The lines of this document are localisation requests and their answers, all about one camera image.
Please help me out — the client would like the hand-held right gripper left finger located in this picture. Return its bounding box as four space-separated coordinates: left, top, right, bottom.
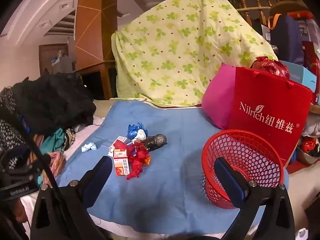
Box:
30 156 113 240

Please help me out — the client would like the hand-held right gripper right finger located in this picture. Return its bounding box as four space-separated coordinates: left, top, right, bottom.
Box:
214 157 297 240

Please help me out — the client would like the red plastic mesh basket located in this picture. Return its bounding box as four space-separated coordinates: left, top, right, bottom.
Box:
201 129 285 210

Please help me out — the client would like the blue plastic bag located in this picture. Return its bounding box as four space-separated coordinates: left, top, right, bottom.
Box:
127 122 145 139

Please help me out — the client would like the grey plastic bundle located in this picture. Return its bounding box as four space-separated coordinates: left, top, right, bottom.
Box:
143 134 167 152

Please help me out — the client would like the orange white medicine box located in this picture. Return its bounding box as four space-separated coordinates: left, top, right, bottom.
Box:
114 149 130 177

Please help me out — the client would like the light blue crumpled tissue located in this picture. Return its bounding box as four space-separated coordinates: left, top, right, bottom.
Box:
81 142 97 152

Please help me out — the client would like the black white speckled garment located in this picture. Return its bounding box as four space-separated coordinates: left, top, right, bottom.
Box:
0 86 28 170

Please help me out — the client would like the blue cloth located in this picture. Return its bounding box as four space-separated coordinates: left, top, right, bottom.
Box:
55 99 289 235

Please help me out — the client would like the white crumpled tissue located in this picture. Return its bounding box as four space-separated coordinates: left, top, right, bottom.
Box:
134 129 147 143

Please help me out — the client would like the red floor mat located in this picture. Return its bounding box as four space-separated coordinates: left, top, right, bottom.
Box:
286 160 308 174

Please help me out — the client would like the pink pillow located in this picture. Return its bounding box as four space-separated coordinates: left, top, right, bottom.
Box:
201 63 237 130

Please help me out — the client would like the metal basin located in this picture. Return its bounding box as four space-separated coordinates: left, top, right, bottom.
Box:
297 145 320 165

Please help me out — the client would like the red paper shopping bag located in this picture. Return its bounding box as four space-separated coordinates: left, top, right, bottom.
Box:
227 66 313 168

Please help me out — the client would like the orange red plastic bag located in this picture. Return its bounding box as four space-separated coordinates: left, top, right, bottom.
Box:
302 137 317 153

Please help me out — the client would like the black fluffy garment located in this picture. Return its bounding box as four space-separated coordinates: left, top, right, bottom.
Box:
12 72 97 135

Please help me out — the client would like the dark red plastic bag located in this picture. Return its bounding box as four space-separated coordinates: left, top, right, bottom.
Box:
251 56 290 79

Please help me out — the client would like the blue cardboard box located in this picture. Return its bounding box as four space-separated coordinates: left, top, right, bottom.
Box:
280 60 317 93

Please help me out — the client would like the wooden door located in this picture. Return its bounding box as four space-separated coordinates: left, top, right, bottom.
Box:
39 44 69 75

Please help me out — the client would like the green clover print blanket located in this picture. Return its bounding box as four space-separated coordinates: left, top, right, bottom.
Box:
111 0 278 108

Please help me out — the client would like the red gift box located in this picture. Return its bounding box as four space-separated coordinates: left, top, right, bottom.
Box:
301 41 320 105

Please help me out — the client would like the wooden column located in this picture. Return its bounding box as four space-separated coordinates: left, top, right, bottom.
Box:
74 0 118 100

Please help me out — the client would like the black cable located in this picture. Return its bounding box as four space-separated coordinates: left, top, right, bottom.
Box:
10 115 60 189

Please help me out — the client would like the navy bag with orange handles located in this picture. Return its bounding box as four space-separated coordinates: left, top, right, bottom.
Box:
267 14 304 67

